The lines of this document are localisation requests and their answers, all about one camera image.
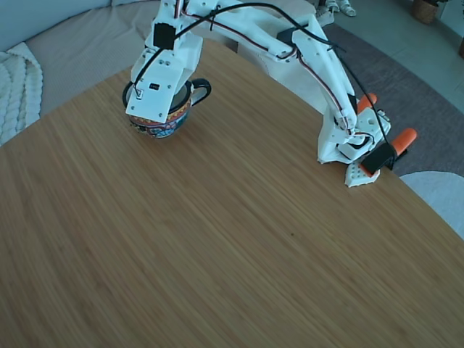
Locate colourful patterned ceramic cup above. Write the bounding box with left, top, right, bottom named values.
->
left=122, top=78, right=212, bottom=140

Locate beige sofa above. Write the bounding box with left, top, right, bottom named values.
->
left=0, top=0, right=316, bottom=120

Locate white knitted blanket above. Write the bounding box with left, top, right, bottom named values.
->
left=0, top=41, right=45, bottom=146

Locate white shoe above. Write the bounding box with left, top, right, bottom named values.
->
left=313, top=0, right=340, bottom=27
left=336, top=0, right=358, bottom=17

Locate orange clamp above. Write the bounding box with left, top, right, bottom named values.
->
left=357, top=93, right=378, bottom=114
left=358, top=127, right=418, bottom=178

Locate brown woven basket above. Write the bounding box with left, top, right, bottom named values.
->
left=411, top=0, right=442, bottom=25

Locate grey rug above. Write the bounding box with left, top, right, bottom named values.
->
left=318, top=21, right=464, bottom=225

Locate white round seat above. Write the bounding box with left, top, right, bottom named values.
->
left=398, top=170, right=464, bottom=242

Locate long black camera cable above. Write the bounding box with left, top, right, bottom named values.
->
left=130, top=2, right=394, bottom=149

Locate flat white camera plate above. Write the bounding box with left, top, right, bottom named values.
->
left=125, top=50, right=184, bottom=123

